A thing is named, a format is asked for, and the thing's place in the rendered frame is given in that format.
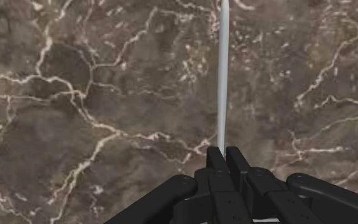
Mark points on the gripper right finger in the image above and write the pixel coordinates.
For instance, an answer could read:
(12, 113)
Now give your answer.
(278, 195)

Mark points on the thin grey rod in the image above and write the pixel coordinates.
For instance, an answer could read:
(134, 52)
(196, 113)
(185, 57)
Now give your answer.
(223, 74)

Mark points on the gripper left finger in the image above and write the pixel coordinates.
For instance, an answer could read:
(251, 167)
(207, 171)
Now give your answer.
(219, 189)

